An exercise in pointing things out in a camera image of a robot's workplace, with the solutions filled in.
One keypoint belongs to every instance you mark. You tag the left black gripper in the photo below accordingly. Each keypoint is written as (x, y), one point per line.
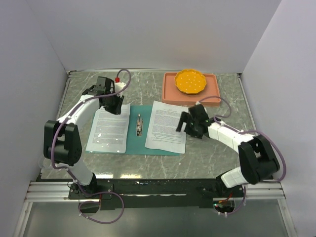
(117, 109)

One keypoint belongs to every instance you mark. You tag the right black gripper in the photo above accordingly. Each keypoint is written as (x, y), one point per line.
(184, 118)

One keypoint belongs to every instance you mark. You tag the teal file folder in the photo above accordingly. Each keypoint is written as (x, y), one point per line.
(135, 145)

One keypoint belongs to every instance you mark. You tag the printed paper sheet bottom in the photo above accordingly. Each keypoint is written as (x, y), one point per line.
(162, 134)

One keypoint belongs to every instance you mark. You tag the printed paper sheet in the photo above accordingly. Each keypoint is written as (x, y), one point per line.
(162, 134)
(108, 133)

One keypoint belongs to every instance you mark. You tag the printed paper sheet top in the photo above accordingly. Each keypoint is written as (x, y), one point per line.
(108, 133)

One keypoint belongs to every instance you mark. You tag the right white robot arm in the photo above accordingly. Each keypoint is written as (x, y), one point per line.
(257, 159)

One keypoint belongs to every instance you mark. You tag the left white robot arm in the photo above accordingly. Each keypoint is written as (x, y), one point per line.
(62, 143)

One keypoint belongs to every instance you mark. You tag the silver folder clip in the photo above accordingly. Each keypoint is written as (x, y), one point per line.
(139, 125)

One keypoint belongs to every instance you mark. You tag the pink rectangular tray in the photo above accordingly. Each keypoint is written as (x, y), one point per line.
(210, 96)

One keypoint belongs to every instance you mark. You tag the orange dotted plate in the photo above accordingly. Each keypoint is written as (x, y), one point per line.
(190, 81)

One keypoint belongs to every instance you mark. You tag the clear glass cup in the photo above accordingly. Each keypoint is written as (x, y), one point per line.
(46, 164)

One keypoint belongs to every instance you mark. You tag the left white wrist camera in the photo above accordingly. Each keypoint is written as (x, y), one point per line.
(119, 85)

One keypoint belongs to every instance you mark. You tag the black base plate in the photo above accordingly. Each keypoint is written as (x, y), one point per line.
(118, 201)

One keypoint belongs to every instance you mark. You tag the aluminium frame rail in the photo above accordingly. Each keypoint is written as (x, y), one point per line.
(205, 188)

